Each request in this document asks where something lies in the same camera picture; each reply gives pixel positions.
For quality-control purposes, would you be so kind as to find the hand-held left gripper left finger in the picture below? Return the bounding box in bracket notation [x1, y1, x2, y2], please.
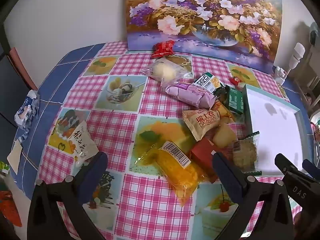
[27, 151, 108, 240]

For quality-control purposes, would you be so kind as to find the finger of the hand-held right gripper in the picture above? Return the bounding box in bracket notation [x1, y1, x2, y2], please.
[302, 159, 320, 180]
[274, 154, 315, 203]

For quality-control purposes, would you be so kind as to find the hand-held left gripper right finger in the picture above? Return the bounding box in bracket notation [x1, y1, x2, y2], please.
[212, 152, 294, 240]

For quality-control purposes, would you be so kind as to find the clear oat bar packet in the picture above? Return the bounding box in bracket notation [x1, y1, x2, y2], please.
[232, 131, 262, 177]

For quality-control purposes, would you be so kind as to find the white pastry packet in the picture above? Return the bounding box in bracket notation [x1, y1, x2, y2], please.
[67, 121, 99, 167]

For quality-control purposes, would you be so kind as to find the red-brown snack box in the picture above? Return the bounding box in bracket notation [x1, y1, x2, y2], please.
[190, 137, 234, 178]

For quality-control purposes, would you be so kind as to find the yellow jelly cup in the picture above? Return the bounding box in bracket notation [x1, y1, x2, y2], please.
[212, 122, 239, 148]

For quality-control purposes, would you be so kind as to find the yellow cake packet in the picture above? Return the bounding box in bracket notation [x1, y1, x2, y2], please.
[140, 141, 208, 205]

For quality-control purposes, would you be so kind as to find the white tray box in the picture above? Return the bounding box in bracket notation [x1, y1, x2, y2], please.
[242, 84, 314, 178]

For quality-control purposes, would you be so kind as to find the beige swiss roll packet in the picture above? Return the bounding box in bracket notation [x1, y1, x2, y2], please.
[182, 101, 235, 142]

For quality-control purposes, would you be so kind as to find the green snack packet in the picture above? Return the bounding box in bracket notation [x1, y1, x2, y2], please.
[221, 86, 247, 114]

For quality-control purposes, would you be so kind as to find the purple snack packet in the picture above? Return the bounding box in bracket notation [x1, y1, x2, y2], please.
[165, 83, 215, 110]

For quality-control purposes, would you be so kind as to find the white and green cracker packet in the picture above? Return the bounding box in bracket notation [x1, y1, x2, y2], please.
[193, 72, 222, 94]

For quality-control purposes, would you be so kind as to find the clear packet with pale cake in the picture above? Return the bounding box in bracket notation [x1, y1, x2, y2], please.
[140, 57, 194, 88]

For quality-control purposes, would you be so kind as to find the red candy packet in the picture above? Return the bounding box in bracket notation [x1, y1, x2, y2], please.
[152, 41, 175, 59]

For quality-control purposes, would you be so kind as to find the person's right hand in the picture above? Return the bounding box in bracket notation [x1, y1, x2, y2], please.
[293, 211, 303, 229]

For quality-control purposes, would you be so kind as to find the pale paper note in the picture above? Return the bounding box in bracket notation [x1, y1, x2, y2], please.
[7, 140, 23, 175]

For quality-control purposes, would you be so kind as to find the blue and white crumpled wrapper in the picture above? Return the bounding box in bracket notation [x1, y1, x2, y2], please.
[14, 90, 40, 137]

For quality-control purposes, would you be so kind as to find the orange carrot toy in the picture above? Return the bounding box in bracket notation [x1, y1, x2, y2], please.
[0, 190, 23, 228]

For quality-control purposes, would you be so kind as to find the white bulb lamp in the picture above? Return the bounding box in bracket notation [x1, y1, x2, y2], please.
[274, 42, 306, 85]

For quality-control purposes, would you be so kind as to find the flower painting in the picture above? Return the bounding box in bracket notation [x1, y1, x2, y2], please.
[125, 0, 283, 74]

